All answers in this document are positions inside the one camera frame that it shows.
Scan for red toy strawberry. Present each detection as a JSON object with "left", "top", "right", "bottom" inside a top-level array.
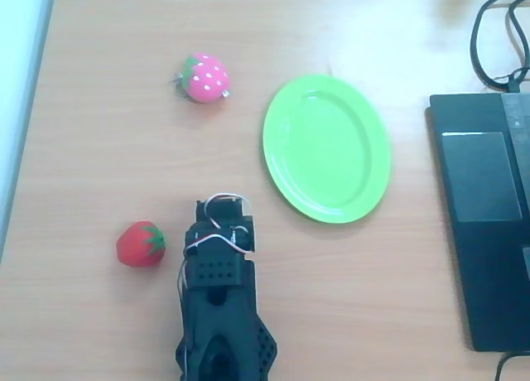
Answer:
[{"left": 115, "top": 220, "right": 167, "bottom": 268}]

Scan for green oval plate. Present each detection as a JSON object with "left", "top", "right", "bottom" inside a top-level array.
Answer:
[{"left": 262, "top": 73, "right": 393, "bottom": 224}]

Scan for pink toy strawberry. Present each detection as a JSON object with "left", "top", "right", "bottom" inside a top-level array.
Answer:
[{"left": 181, "top": 51, "right": 232, "bottom": 104}]

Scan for metal keyring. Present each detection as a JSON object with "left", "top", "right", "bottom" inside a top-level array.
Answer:
[{"left": 168, "top": 72, "right": 187, "bottom": 99}]

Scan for black laptop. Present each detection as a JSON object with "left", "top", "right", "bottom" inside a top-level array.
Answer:
[{"left": 426, "top": 91, "right": 530, "bottom": 353}]

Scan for white arm wires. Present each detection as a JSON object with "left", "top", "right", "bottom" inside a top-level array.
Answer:
[{"left": 177, "top": 193, "right": 253, "bottom": 299}]

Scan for thick black cable with plug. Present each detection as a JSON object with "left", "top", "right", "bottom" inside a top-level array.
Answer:
[{"left": 469, "top": 0, "right": 530, "bottom": 93}]

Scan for short black cable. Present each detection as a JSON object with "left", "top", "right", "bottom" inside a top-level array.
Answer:
[{"left": 494, "top": 350, "right": 530, "bottom": 381}]

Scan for thin black cable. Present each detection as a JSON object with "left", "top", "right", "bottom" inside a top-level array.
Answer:
[{"left": 505, "top": 0, "right": 530, "bottom": 67}]

